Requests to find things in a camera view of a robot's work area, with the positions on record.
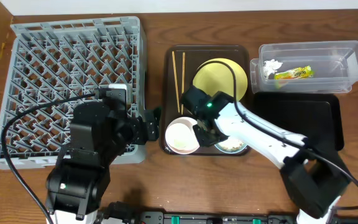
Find green orange snack wrapper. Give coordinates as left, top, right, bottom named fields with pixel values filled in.
left=274, top=65, right=314, bottom=80

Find grey dishwasher rack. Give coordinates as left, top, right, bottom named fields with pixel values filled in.
left=0, top=16, right=147, bottom=169

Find white tissue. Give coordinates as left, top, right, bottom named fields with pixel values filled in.
left=262, top=59, right=283, bottom=80

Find clear plastic waste bin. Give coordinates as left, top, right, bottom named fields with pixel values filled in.
left=250, top=40, right=358, bottom=93

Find dark brown serving tray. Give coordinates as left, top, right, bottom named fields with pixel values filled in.
left=159, top=45, right=250, bottom=156

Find wooden chopstick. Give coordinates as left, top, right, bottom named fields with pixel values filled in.
left=172, top=51, right=180, bottom=113
left=181, top=52, right=185, bottom=114

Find black waste tray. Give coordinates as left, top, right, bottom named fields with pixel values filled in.
left=253, top=92, right=344, bottom=151

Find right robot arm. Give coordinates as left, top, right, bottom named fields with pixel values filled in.
left=181, top=86, right=350, bottom=223

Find rice food scraps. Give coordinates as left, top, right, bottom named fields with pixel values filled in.
left=218, top=136, right=245, bottom=152

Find light blue bowl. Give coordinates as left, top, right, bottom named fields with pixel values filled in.
left=213, top=136, right=249, bottom=154

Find white pink bowl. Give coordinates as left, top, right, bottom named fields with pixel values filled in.
left=165, top=116, right=200, bottom=155

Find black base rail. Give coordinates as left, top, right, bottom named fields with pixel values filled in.
left=98, top=202, right=358, bottom=224

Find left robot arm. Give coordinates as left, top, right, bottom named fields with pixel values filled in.
left=46, top=101, right=161, bottom=223

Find yellow round plate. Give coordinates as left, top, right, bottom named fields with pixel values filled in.
left=193, top=58, right=248, bottom=101

